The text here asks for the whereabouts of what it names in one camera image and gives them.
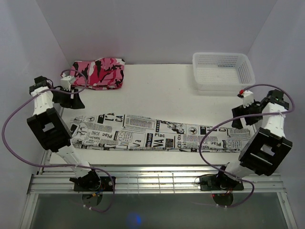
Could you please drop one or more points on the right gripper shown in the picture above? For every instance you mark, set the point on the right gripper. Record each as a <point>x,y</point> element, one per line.
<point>240,110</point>

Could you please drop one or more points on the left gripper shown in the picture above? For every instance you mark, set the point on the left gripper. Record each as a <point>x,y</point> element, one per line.
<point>76,103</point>

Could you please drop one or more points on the newspaper print trousers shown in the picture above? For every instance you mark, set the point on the newspaper print trousers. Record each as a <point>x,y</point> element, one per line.
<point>138,133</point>

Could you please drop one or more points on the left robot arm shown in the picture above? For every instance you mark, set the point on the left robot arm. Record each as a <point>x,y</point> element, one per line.
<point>52,132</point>

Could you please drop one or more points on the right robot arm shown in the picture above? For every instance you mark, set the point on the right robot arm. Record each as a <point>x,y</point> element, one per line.
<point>267,148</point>

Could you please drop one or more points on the pink camouflage folded trousers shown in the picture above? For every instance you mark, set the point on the pink camouflage folded trousers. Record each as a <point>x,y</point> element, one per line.
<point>101,74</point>

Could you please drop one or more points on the white plastic basket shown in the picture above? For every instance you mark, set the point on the white plastic basket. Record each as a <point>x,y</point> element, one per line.
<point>221,71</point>

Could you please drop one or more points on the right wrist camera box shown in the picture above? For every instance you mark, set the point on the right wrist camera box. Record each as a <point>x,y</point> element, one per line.
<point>247,97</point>

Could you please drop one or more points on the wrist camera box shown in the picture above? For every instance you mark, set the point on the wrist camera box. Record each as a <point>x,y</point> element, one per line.
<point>67,82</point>
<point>247,97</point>

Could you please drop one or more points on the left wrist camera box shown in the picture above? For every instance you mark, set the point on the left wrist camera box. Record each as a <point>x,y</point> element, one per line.
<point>67,82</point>

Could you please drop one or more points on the aluminium frame rail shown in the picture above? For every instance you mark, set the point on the aluminium frame rail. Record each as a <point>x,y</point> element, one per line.
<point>129,180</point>

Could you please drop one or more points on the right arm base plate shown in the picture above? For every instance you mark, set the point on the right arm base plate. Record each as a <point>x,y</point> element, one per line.
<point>211,182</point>

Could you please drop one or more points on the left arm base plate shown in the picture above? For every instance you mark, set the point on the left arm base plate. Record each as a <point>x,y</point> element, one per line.
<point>104,184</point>

